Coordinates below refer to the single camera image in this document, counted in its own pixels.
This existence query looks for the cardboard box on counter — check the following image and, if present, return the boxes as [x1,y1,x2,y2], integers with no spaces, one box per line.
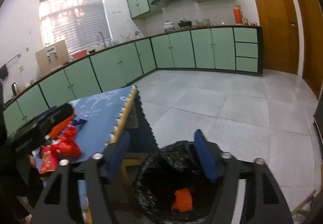
[35,40,69,76]

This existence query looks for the blue table mat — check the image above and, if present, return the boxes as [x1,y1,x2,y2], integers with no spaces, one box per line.
[34,85,138,210]

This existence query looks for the wall towel rail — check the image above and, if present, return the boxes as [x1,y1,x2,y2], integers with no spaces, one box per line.
[4,53,21,65]

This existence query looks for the white cooking pot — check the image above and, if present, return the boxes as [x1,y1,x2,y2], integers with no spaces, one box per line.
[163,21,176,33]

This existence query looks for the orange foam net sleeve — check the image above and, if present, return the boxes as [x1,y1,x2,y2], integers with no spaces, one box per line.
[171,188,193,213]

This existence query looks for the black wok pan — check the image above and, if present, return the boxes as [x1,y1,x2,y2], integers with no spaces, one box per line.
[177,19,192,30]

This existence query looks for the orange thermos flask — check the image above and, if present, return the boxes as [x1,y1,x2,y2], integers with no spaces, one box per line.
[233,4,243,25]

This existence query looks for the window with white blinds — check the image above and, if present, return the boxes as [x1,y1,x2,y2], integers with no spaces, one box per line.
[39,0,112,54]

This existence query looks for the black trash bin bag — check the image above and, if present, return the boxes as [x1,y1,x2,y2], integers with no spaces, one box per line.
[132,141,232,223]

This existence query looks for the chrome sink faucet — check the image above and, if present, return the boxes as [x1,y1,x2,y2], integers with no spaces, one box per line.
[97,32,107,49]

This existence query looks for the dark hanging towel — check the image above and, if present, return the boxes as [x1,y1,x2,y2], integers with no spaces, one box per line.
[0,64,8,80]

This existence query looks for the red plastic basin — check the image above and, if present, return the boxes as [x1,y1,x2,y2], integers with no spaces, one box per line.
[72,49,87,60]

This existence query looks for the green lower kitchen cabinets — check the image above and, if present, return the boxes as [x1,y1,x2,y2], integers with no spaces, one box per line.
[4,26,263,133]

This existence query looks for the brown wooden door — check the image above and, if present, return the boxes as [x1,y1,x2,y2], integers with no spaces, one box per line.
[255,0,299,74]

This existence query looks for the red snack wrapper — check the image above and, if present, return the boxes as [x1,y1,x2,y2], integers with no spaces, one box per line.
[39,125,81,179]

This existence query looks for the steel electric kettle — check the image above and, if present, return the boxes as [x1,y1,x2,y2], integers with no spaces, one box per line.
[12,83,21,96]

